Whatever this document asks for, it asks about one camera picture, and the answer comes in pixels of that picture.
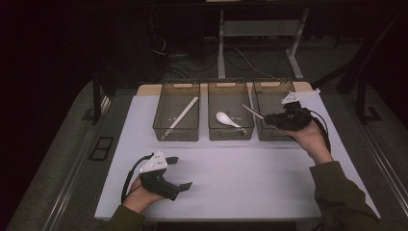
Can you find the white metal table frame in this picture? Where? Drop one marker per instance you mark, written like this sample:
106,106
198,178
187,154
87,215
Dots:
221,48

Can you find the person's left hand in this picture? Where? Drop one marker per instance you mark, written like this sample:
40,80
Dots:
139,199

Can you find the steel fork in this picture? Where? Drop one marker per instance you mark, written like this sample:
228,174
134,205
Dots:
251,109

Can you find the dark metal stand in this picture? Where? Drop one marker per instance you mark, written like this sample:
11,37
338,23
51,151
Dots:
361,102

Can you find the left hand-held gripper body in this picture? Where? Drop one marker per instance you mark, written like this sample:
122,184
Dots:
158,184

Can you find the steel table knife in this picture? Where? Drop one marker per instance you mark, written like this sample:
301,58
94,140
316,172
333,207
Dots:
253,112

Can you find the white chopstick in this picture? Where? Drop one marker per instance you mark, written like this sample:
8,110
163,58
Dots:
183,111
186,112

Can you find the white ceramic soup spoon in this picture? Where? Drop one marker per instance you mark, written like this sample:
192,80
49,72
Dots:
223,118

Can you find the person's right hand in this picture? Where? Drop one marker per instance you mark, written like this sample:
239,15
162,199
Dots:
312,141

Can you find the smoky clear plastic bin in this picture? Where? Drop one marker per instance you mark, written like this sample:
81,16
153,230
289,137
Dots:
230,102
176,96
272,96

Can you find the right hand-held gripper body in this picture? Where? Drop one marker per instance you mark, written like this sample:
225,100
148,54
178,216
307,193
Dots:
293,118

